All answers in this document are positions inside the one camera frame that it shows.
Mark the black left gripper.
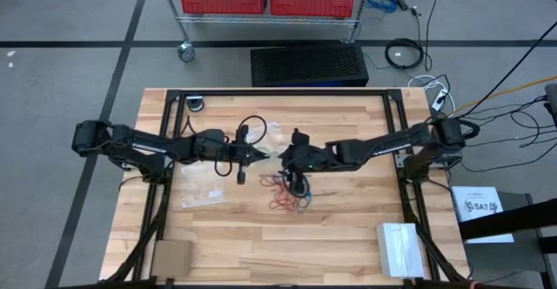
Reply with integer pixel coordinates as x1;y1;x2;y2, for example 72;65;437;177
195;124;271;167

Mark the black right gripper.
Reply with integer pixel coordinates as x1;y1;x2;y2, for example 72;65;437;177
278;127;336;172

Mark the red rubber band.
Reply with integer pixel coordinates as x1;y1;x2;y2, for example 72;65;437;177
259;174;282;190
268;188;301;214

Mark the small white round cup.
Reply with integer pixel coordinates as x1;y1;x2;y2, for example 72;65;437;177
185;96;205;113

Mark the black perforated crate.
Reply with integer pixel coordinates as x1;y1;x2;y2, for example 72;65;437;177
250;44;370;88

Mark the cart caster wheel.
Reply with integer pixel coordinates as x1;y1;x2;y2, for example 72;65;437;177
177;40;196;63

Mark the brown cardboard box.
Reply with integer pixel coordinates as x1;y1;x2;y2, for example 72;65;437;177
151;239;195;280

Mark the white rectangular box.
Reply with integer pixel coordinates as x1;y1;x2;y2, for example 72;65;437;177
376;222;426;279

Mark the white power strip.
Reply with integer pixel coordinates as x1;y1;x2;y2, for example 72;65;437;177
430;87;449;112

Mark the white printed paper sheet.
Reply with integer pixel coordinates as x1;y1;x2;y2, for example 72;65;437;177
451;185;515;245

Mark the black stand bar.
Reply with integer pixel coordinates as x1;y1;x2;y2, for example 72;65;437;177
459;197;557;242

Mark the grey side table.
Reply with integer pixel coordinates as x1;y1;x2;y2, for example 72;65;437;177
460;191;549;289

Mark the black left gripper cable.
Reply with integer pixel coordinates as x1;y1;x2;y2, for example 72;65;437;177
236;114;268;146

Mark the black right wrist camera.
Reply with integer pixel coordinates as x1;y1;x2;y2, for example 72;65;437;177
289;173;308;197

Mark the metal wire shelf cart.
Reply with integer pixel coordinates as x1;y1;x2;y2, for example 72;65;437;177
156;0;375;63

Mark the black cable coil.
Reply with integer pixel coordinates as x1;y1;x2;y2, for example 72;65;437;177
384;37;426;71

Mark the white cable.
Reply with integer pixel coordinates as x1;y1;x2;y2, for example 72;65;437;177
406;74;457;116

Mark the black corrugated cable hose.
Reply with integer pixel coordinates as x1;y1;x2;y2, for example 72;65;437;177
452;118;481;143

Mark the black hanging cable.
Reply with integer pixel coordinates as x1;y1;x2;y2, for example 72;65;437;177
424;0;448;72

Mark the orange cable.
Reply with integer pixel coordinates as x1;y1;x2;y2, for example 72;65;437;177
434;74;557;123

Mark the long black floor cable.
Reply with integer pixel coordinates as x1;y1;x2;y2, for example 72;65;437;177
459;31;557;118

